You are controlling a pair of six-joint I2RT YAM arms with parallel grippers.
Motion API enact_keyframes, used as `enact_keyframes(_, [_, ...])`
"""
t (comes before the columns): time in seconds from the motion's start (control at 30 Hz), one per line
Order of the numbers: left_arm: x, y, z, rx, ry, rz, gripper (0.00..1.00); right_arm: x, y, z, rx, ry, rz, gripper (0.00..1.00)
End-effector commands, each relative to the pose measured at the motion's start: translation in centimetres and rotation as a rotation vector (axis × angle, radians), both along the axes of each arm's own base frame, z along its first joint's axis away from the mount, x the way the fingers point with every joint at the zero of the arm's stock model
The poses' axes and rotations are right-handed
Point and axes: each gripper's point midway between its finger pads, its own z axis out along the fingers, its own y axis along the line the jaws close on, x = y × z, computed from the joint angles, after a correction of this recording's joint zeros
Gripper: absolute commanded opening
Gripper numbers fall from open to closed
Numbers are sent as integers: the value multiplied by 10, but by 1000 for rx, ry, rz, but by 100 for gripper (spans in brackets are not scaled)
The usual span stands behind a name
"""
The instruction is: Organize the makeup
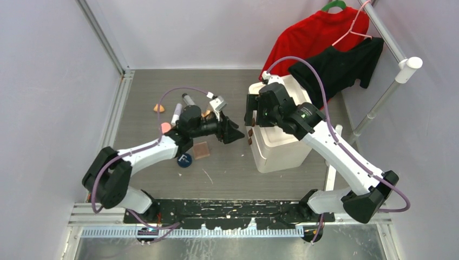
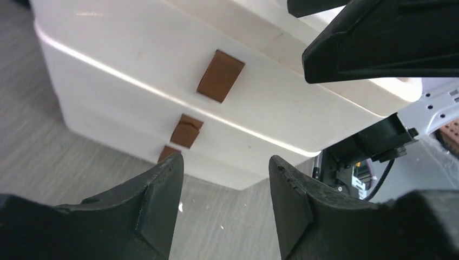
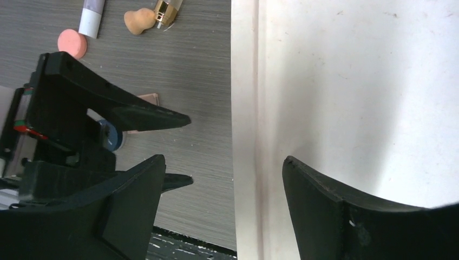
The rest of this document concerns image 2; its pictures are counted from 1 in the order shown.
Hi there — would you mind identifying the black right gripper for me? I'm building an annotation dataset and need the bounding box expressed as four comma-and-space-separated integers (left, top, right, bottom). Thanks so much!
313, 114, 418, 200

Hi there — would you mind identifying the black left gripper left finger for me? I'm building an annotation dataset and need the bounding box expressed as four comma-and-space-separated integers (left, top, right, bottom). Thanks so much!
1, 153, 184, 259

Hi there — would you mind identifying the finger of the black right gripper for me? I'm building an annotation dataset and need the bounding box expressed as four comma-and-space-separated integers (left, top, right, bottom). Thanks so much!
302, 1, 458, 83

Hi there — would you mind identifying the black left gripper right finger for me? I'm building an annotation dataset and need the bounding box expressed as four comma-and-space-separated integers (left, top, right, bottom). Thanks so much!
269, 155, 458, 259

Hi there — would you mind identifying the white drawer cabinet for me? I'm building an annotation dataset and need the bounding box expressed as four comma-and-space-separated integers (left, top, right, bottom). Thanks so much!
31, 1, 422, 190

